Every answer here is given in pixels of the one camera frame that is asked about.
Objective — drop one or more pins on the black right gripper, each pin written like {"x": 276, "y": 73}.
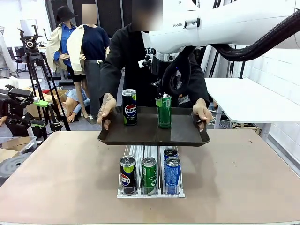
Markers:
{"x": 175, "y": 77}

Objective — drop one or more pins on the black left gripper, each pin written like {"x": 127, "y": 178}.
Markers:
{"x": 8, "y": 109}

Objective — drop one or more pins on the green soda can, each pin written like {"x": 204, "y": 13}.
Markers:
{"x": 149, "y": 178}
{"x": 164, "y": 114}

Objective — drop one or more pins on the black Pepsi can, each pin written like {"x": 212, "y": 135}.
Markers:
{"x": 129, "y": 110}
{"x": 128, "y": 178}

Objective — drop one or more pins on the dark brown serving tray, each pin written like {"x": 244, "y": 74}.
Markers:
{"x": 152, "y": 136}

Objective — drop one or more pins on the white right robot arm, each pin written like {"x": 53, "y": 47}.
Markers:
{"x": 234, "y": 25}

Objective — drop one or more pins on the person's right forearm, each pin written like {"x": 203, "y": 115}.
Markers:
{"x": 107, "y": 82}

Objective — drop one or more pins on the person's left forearm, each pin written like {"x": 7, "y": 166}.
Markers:
{"x": 199, "y": 89}

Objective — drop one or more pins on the person in black jacket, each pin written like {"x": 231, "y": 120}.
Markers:
{"x": 131, "y": 58}

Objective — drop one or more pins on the person's left hand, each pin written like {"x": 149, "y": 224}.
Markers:
{"x": 202, "y": 111}

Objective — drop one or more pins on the person's right hand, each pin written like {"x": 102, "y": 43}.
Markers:
{"x": 106, "y": 105}

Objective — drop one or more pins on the open cardboard box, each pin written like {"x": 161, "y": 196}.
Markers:
{"x": 59, "y": 95}

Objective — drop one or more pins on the grey plastic bin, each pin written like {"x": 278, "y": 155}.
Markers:
{"x": 28, "y": 144}

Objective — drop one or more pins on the mannequin lying on floor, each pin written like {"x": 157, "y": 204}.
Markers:
{"x": 72, "y": 95}

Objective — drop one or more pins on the blue Pocari Sweat can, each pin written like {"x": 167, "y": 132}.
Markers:
{"x": 172, "y": 178}
{"x": 170, "y": 152}

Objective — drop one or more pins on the flat cardboard sheet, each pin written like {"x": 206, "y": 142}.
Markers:
{"x": 7, "y": 154}

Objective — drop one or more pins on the clear acrylic can dispenser rack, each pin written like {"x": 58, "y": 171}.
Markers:
{"x": 134, "y": 152}

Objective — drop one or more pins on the black office chair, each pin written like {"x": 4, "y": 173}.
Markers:
{"x": 20, "y": 56}

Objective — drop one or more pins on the black stand pole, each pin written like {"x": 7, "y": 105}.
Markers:
{"x": 213, "y": 66}

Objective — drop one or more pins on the light grey hanging garment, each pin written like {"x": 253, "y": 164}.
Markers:
{"x": 4, "y": 58}

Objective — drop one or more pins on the mannequin in blue shirt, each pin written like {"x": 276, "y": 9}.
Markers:
{"x": 64, "y": 39}

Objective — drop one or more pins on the black stand with clamps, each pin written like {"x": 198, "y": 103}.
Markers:
{"x": 231, "y": 65}

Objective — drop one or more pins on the white side table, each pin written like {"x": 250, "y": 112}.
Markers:
{"x": 246, "y": 100}

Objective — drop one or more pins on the mannequin in navy top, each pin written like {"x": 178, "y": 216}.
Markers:
{"x": 93, "y": 47}

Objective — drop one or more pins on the black light stand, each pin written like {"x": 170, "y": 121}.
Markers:
{"x": 242, "y": 70}

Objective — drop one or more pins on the black bucket hat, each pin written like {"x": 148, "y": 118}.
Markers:
{"x": 64, "y": 14}

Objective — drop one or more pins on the black camera tripod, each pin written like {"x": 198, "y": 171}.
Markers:
{"x": 30, "y": 44}

